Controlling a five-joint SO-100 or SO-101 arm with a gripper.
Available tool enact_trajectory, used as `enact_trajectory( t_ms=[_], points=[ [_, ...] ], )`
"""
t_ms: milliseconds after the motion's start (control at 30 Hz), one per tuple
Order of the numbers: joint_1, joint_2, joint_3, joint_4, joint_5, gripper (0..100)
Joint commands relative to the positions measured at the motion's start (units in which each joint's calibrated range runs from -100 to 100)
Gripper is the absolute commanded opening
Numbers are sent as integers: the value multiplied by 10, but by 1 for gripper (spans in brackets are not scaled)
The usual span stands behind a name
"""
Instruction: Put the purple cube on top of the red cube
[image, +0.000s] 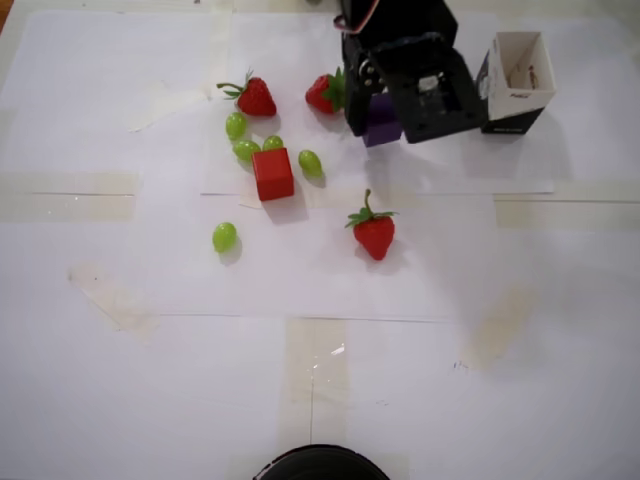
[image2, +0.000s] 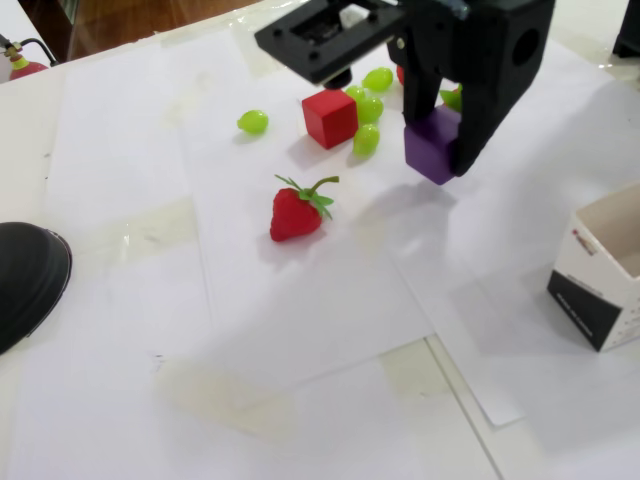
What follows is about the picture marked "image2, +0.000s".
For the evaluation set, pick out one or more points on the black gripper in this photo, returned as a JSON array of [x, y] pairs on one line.
[[492, 60]]

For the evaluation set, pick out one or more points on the purple wooden cube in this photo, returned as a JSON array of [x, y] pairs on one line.
[[430, 150]]

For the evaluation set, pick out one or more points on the red wooden cube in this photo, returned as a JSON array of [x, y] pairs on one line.
[[327, 117]]

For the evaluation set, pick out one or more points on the red strawberry with broad leaves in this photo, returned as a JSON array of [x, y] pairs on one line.
[[452, 99]]

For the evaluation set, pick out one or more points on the red strawberry with thin leaves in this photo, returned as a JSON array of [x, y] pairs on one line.
[[400, 75]]

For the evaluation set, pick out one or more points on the green plastic grape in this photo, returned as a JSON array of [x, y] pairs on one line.
[[366, 141], [252, 122], [377, 79], [370, 109], [355, 93]]

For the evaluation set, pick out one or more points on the red strawberry with long stem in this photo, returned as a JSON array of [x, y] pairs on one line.
[[295, 217]]

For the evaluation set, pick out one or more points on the black base block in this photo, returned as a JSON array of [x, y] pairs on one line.
[[627, 30]]

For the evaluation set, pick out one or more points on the white and black carton box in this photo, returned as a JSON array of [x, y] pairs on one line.
[[590, 280]]

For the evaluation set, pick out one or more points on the red fire extinguisher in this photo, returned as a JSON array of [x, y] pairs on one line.
[[27, 70]]

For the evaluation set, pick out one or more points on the black round stand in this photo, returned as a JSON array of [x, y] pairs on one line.
[[30, 280]]

